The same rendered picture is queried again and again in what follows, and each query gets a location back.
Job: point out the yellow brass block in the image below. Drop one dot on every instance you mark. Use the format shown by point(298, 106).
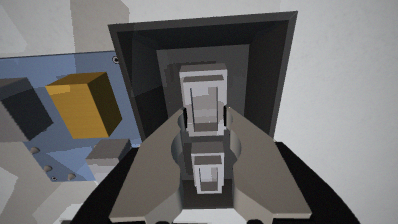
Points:
point(87, 104)

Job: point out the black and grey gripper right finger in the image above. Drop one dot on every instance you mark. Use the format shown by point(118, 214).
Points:
point(272, 184)

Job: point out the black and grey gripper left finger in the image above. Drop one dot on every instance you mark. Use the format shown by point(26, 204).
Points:
point(145, 187)

